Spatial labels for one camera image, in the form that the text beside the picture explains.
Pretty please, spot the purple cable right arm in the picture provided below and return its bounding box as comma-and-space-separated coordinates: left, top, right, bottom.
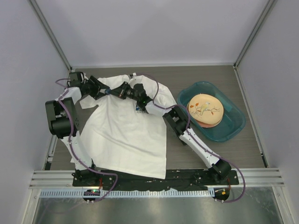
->
134, 73, 246, 203

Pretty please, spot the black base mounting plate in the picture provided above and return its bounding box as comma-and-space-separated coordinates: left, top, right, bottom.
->
71, 169, 239, 191

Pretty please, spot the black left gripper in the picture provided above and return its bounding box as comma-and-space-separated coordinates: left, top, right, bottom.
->
83, 77, 109, 100

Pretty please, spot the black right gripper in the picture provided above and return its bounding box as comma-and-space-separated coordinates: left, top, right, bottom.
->
108, 82, 139, 103

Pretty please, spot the white slotted cable duct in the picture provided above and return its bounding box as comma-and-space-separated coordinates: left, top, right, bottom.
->
40, 189, 214, 198

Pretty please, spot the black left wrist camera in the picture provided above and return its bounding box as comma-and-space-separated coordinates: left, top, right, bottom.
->
67, 71, 87, 87

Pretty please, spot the white t-shirt flower print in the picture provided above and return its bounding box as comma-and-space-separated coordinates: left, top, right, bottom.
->
70, 74, 177, 180

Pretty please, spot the beige plate with bird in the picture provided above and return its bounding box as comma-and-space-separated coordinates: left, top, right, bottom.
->
187, 94, 224, 128

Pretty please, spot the aluminium frame rail front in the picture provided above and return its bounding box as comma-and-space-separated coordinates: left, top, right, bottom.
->
29, 168, 284, 190

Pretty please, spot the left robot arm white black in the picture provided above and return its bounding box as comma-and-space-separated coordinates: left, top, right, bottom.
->
45, 72, 110, 186

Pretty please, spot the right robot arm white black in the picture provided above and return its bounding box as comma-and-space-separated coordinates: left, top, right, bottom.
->
105, 82, 231, 184

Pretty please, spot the teal plastic basin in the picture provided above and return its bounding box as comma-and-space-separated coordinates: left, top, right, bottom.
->
177, 81, 246, 142

